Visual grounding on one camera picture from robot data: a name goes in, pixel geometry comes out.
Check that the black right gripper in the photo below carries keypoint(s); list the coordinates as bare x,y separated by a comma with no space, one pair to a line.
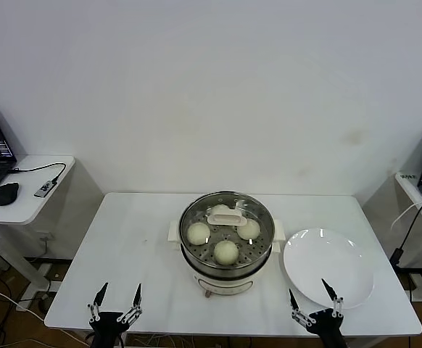
327,324

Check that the white wall socket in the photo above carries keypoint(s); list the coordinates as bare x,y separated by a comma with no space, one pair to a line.
46,237

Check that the white side desk with label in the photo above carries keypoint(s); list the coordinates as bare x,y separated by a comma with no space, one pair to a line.
410,192

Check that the white side desk with mouse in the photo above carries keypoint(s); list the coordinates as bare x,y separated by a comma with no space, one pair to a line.
22,214

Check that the white electric cooker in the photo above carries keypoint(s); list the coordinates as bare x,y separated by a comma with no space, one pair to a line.
225,286

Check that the grey usb hub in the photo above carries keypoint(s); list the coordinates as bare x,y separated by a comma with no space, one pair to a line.
46,188

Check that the white round plate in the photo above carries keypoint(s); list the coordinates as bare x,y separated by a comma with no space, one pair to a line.
319,261

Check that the steel perforated steamer basket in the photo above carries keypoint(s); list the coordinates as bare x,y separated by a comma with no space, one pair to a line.
229,273

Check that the black computer mouse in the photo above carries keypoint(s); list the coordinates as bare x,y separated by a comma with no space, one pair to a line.
6,194

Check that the white steamed baozi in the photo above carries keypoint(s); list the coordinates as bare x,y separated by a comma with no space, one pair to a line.
250,231
220,209
198,233
226,252

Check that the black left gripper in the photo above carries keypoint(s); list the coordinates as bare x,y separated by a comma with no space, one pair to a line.
107,324

